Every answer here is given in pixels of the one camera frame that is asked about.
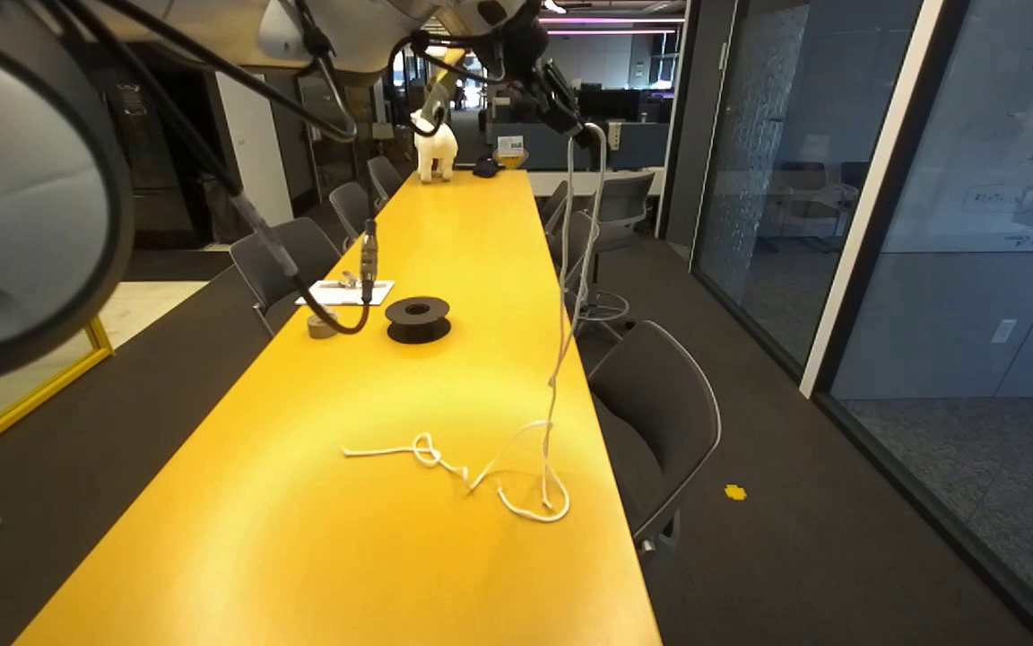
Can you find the small clear box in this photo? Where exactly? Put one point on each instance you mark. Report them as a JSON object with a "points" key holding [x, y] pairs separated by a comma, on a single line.
{"points": [[510, 152]]}

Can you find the yellow metal frame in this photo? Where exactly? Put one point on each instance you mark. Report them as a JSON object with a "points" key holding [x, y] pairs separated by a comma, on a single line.
{"points": [[35, 400]]}

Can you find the white wall outlet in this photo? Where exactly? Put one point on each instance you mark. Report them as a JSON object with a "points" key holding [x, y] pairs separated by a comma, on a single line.
{"points": [[1006, 331]]}

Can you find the grey office chair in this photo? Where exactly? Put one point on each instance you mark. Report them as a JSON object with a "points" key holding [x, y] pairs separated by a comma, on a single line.
{"points": [[626, 198]]}

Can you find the yellow floor disc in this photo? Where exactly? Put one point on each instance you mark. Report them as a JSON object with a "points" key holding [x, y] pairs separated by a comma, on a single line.
{"points": [[736, 494]]}

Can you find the black filament spool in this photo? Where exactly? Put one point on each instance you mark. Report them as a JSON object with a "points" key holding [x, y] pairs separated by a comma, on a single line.
{"points": [[419, 325]]}

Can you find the small black desk item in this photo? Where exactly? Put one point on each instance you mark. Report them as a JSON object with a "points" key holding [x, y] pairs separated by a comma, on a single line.
{"points": [[486, 171]]}

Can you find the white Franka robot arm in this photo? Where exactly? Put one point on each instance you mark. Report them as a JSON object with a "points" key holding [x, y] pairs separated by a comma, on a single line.
{"points": [[16, 202]]}

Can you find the white paper card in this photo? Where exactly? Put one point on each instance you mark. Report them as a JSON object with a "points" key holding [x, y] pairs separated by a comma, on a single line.
{"points": [[342, 292]]}

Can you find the grey textured column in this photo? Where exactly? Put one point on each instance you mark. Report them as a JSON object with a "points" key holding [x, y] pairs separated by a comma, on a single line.
{"points": [[754, 180]]}

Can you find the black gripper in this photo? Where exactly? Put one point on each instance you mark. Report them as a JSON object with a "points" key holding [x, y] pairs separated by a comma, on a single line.
{"points": [[530, 47]]}

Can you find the pink ceiling light strip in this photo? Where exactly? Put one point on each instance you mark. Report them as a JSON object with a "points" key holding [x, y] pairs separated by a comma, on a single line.
{"points": [[613, 22]]}

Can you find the dark office chair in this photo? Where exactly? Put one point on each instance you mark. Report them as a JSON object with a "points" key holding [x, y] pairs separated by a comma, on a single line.
{"points": [[663, 394], [351, 209], [576, 270], [554, 205], [268, 270], [383, 178], [308, 246]]}

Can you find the white frame post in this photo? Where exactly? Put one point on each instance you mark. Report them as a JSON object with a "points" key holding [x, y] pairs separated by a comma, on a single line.
{"points": [[871, 202]]}

